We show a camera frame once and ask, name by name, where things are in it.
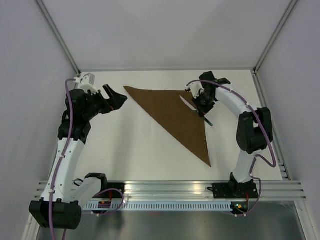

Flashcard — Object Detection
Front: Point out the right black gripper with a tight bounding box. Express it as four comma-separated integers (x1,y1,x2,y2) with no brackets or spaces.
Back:
191,91,215,117

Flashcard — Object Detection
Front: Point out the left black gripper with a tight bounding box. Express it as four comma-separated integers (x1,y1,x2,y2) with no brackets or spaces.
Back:
82,84,127,120

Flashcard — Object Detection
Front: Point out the knife with teal handle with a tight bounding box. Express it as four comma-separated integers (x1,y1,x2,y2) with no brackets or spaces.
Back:
179,95,213,127

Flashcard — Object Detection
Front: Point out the brown cloth napkin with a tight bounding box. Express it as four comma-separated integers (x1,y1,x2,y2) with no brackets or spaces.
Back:
124,86,212,167

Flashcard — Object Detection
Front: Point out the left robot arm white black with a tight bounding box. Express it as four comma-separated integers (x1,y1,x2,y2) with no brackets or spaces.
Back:
29,84,128,230

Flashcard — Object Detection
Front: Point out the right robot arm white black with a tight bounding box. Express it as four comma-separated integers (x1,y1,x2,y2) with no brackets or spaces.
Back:
185,71,277,199

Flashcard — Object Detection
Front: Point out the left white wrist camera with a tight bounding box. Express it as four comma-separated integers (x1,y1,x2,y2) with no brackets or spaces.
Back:
74,73,99,95

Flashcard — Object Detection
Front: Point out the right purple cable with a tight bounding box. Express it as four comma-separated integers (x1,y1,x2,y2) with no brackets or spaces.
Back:
186,79,277,218

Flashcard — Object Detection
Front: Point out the aluminium front rail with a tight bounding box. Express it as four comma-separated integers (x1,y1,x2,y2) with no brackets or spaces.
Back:
34,180,308,201

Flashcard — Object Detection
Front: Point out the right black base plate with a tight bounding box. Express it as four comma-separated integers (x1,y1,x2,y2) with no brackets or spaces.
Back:
211,182,259,199

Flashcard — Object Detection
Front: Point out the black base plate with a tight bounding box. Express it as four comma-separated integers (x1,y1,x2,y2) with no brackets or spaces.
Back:
211,182,259,199
99,182,125,200

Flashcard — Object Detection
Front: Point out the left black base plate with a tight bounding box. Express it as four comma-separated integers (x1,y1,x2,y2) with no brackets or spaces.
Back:
99,182,125,200

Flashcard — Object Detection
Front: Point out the white slotted cable duct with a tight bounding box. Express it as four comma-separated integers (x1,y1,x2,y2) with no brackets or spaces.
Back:
83,200,232,212

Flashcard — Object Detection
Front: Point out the left aluminium frame post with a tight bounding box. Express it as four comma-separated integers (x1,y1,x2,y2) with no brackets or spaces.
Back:
34,0,81,76

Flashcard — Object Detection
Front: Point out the aluminium frame post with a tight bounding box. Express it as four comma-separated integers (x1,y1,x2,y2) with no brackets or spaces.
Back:
251,0,300,75
34,0,81,76

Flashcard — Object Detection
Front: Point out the right aluminium frame post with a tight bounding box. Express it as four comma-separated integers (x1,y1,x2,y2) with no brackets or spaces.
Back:
251,0,300,75

